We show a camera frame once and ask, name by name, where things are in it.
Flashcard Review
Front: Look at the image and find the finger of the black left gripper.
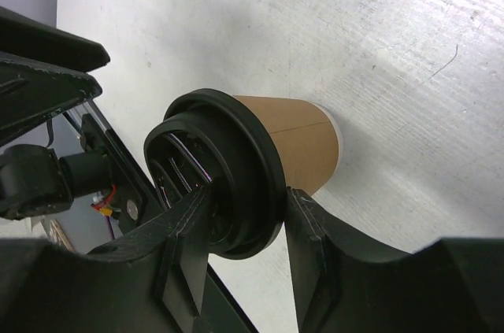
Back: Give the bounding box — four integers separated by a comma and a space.
1, 7, 110, 72
1, 59, 102, 146

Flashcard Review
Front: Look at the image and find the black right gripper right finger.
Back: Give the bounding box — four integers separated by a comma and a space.
285, 189, 437, 332

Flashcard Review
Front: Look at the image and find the brown paper coffee cup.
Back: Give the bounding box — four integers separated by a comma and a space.
235, 95, 343, 196

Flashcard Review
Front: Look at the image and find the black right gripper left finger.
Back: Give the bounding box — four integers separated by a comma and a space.
86, 187, 214, 332

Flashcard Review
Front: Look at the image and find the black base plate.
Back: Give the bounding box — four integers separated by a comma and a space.
64, 102, 256, 332

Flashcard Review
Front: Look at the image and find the black plastic cup lid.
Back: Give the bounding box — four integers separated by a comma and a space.
143, 88, 286, 260

